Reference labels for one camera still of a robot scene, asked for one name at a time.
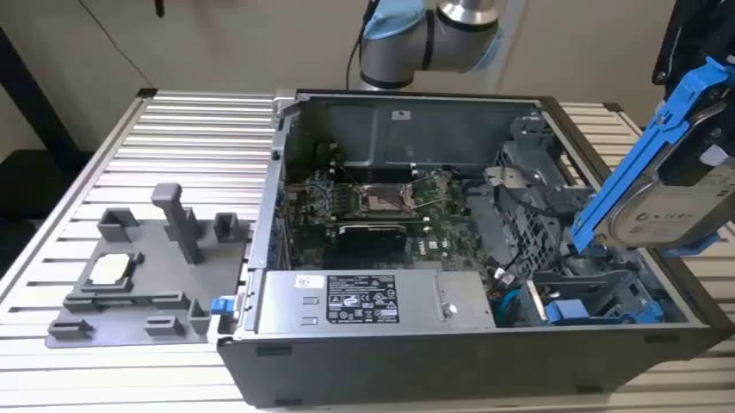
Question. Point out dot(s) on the green motherboard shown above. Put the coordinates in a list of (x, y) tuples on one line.
[(448, 232)]

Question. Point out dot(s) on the grey parts rack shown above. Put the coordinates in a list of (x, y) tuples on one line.
[(155, 258)]

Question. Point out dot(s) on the silver CPU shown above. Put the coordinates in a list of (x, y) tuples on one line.
[(112, 269)]

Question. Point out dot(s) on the small black graphics card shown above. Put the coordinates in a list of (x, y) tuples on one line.
[(367, 245)]

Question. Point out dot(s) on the black furniture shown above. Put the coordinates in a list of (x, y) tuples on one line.
[(34, 172)]

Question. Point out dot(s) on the CPU socket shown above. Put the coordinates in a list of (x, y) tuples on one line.
[(381, 200)]

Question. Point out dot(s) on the grey metal drive cage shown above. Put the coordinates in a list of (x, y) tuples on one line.
[(528, 223)]

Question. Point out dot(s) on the hard disk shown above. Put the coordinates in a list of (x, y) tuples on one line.
[(660, 206)]

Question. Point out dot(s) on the silver power supply unit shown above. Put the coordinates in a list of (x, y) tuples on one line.
[(287, 301)]

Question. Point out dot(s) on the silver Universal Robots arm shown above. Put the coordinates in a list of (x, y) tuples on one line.
[(396, 56)]

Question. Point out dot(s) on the blue disk carrier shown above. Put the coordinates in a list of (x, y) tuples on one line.
[(565, 312)]

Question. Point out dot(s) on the small black hanging object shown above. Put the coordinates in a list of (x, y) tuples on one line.
[(159, 8)]

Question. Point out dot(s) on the black open PC case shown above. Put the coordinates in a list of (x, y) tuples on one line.
[(401, 365)]

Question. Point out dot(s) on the blue case latch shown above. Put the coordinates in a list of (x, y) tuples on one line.
[(220, 306)]

